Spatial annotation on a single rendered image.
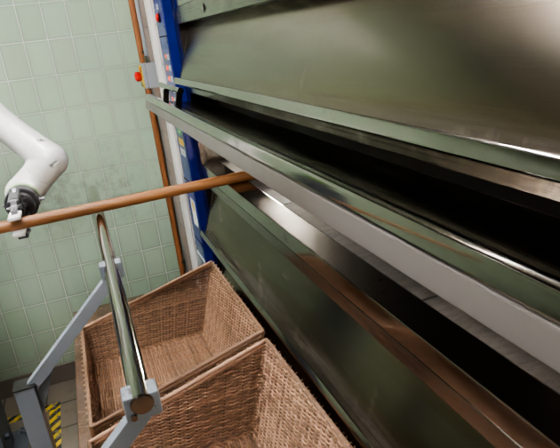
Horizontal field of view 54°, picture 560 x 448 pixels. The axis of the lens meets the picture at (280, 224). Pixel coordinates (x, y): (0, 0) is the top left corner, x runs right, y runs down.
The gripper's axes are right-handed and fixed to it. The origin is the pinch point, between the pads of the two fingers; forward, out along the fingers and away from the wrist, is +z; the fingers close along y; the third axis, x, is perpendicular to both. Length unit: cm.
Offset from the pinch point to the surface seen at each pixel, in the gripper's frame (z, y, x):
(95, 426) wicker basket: 28, 46, -7
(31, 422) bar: 39, 32, 3
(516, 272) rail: 126, -25, -41
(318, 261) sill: 63, 2, -55
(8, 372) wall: -123, 106, 39
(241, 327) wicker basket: 12, 40, -50
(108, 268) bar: 41.7, 1.5, -19.0
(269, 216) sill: 35, 1, -56
